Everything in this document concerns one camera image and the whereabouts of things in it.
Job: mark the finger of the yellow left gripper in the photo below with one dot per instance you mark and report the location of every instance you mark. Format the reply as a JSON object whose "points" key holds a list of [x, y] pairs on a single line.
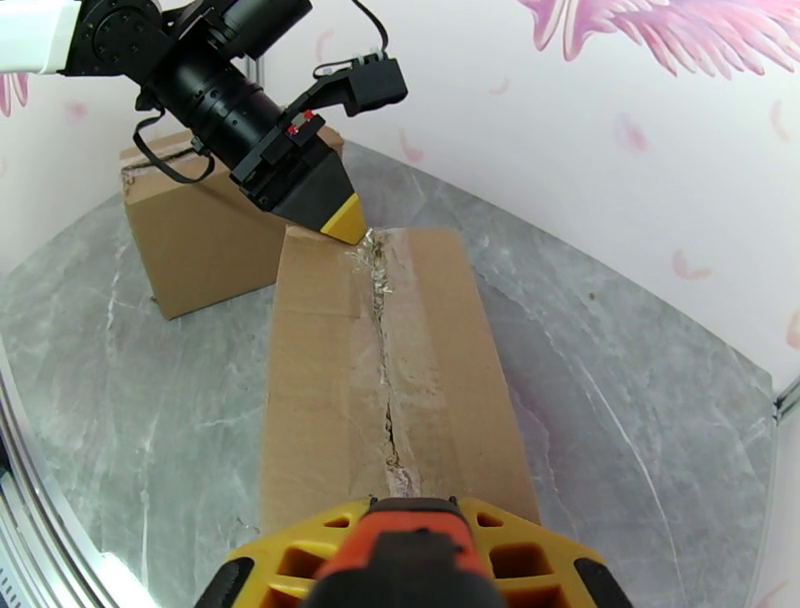
{"points": [[325, 200]]}

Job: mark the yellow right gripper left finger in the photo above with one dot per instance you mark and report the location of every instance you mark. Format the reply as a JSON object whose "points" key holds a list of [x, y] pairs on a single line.
{"points": [[269, 581]]}

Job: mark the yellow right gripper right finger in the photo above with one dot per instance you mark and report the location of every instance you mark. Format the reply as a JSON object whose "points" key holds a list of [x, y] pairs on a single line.
{"points": [[550, 575]]}

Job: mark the wide plain cardboard box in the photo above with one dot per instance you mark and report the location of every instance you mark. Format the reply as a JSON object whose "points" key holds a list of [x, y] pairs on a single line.
{"points": [[200, 250]]}

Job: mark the narrow labelled cardboard box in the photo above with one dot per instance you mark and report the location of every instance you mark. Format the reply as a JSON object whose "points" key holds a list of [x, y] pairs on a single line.
{"points": [[325, 375]]}

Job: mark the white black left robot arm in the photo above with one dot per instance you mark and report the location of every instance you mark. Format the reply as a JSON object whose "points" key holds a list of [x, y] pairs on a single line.
{"points": [[31, 31]]}

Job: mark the aluminium corner post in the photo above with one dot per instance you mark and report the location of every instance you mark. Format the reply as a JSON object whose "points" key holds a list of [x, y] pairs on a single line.
{"points": [[789, 403], [255, 70]]}

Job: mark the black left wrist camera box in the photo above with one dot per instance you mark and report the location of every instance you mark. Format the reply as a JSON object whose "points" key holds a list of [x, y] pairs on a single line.
{"points": [[375, 84]]}

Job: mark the aluminium rail base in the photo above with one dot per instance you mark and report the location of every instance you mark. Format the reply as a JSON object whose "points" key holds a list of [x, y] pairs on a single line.
{"points": [[53, 531]]}

